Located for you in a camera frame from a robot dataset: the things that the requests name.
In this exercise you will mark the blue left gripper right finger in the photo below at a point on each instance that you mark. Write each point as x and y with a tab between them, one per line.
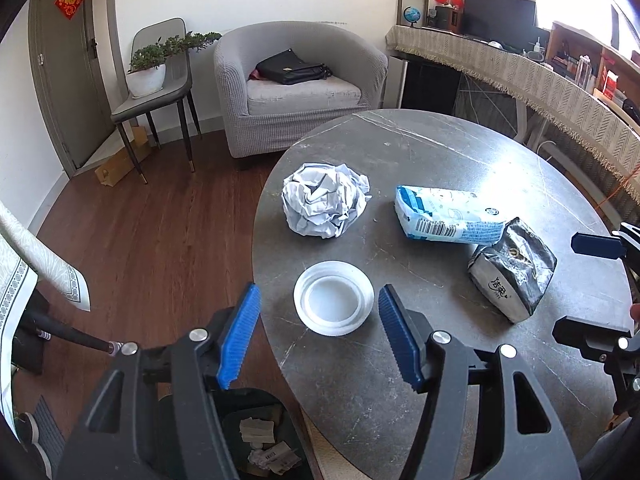
404	330

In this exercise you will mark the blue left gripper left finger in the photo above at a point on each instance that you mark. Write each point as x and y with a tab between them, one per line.
235	337

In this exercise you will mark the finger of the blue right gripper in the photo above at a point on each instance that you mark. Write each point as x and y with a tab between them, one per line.
606	247
594	341

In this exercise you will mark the silver foil snack bag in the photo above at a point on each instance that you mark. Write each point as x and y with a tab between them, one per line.
515	273

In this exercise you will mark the white plastic lid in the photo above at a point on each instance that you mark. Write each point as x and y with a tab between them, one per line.
333	298

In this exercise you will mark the blue white snack bag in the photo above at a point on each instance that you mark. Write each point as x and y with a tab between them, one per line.
440	215

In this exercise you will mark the white paper ball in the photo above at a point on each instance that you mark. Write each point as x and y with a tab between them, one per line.
323	200

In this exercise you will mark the dark green trash bin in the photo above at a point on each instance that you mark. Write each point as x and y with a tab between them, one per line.
222	434

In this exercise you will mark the beige fringed desk cloth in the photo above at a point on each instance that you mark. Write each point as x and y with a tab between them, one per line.
585	119

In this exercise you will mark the round grey marble table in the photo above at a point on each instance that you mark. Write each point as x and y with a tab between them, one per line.
350	387

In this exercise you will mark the black table leg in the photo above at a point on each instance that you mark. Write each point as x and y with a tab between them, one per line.
42	322

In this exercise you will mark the wooden shelf with items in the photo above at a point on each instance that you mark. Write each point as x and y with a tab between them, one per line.
608	75

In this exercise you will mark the grey floor mat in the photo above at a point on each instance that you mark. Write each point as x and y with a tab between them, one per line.
50	442

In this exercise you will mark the cardboard box on floor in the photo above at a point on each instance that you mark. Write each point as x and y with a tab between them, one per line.
120	164

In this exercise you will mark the white patterned tablecloth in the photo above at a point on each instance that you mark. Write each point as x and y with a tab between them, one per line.
24	260

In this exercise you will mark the black computer monitor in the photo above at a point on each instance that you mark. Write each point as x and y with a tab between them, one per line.
512	23

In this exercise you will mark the grey dining chair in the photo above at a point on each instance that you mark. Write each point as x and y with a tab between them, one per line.
175	90

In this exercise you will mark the grey fabric armchair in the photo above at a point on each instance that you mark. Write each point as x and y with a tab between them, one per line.
263	116

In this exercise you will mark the black leather bag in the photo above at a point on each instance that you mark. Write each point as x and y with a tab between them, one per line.
287	68

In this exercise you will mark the potted green bonsai plant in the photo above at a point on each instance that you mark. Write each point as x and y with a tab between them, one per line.
147	68

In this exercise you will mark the small blue globe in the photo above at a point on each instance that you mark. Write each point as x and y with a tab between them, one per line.
412	16

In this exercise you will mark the framed picture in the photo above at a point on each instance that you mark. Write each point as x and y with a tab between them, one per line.
422	5

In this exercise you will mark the grey door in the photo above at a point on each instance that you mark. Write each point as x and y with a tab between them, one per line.
68	81

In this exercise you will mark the red door decoration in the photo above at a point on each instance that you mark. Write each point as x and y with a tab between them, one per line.
68	7

